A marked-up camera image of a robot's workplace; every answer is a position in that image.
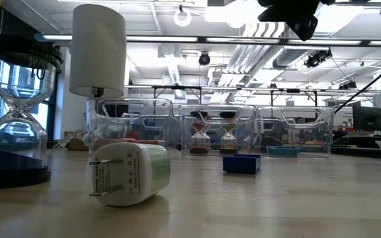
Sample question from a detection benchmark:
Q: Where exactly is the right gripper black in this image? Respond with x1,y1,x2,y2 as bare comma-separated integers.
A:
257,0,321,41

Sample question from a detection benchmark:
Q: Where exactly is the black-capped hourglass yellow sand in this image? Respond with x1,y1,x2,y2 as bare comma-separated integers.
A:
219,111,239,155

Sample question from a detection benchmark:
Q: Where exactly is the teal rectangular box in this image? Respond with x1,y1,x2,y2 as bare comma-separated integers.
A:
267,146,301,157

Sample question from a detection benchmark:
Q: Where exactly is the black-capped hourglass red sand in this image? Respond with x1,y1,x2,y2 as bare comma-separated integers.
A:
189,110,212,155

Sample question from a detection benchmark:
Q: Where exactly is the red USB charger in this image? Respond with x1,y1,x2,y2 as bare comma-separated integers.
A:
126,131,161,145

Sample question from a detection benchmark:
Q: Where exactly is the clear plastic bin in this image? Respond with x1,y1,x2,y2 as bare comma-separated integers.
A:
179,104,258,157
255,105,335,158
85,97,176,155

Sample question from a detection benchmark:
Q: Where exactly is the black computer monitor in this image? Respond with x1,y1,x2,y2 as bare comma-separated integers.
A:
352,105,381,132

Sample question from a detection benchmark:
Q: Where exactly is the dark desk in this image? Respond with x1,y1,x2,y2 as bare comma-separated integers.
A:
331,137,381,161

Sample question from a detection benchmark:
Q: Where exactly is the blue rectangular box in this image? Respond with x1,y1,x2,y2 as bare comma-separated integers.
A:
222,153,262,175

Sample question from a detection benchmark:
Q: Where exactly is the white cylindrical lamp shade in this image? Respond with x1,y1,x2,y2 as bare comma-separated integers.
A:
68,3,128,99

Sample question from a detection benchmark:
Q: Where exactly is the white green USB charger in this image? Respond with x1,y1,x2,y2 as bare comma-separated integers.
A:
89,142,171,208

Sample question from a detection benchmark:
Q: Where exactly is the brown cardboard box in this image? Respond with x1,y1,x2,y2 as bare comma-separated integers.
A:
67,138,89,151

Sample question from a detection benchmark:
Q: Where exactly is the black-capped hourglass black sand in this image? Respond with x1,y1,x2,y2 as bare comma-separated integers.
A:
0,34,64,190

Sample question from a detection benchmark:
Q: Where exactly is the black ceiling camera cluster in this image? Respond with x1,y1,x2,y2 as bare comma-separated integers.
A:
304,48,333,69

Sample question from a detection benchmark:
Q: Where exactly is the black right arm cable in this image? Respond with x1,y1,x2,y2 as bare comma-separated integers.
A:
334,49,381,114

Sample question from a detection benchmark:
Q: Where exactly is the black horizontal frame bar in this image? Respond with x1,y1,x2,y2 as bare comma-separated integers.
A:
34,32,381,46

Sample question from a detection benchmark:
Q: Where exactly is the black dome ceiling camera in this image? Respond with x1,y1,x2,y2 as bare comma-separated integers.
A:
198,52,211,67

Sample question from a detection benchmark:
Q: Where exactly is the white ring light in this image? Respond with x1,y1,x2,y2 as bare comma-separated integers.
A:
173,5,193,28

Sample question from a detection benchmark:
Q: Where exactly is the white lamp cable bundle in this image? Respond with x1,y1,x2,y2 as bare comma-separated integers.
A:
55,130,89,149

